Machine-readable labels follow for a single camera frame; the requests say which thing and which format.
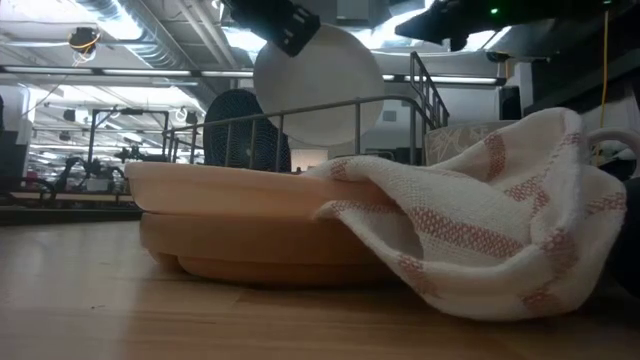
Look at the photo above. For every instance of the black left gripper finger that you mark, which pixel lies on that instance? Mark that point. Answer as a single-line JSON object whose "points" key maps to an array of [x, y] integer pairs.
{"points": [[285, 25]]}

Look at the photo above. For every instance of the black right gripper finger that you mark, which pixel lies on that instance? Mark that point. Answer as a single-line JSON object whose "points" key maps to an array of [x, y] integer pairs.
{"points": [[422, 29]]}

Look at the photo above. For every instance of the white plate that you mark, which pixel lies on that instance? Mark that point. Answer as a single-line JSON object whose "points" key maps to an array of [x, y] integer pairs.
{"points": [[325, 90]]}

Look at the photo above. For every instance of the dark blue plate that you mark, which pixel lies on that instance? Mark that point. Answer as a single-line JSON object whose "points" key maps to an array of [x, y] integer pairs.
{"points": [[240, 125]]}

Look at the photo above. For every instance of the tan plate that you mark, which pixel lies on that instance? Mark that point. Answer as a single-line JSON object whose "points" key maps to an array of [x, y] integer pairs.
{"points": [[240, 245], [225, 187]]}

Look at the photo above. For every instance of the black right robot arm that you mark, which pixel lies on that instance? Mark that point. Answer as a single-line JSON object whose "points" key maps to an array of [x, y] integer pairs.
{"points": [[550, 12]]}

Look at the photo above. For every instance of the long overhead light bar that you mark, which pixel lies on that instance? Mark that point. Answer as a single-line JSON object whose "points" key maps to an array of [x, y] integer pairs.
{"points": [[150, 72]]}

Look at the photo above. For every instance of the grey patterned mug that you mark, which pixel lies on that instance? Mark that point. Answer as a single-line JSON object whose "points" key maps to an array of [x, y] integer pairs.
{"points": [[450, 142]]}

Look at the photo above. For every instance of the dark desk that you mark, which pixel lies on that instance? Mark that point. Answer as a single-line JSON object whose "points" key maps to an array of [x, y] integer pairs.
{"points": [[590, 80]]}

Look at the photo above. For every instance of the black ceiling-hung device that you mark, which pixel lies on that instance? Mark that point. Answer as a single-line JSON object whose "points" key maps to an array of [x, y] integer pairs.
{"points": [[83, 40]]}

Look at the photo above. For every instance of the white red-striped dish towel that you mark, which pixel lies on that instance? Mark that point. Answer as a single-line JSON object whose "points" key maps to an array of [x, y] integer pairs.
{"points": [[475, 215]]}

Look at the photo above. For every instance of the background robot station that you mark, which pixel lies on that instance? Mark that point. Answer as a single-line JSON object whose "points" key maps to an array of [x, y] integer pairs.
{"points": [[92, 135]]}

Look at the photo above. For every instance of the black metal frame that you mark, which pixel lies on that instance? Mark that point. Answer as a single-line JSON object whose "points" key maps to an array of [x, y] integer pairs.
{"points": [[70, 216]]}

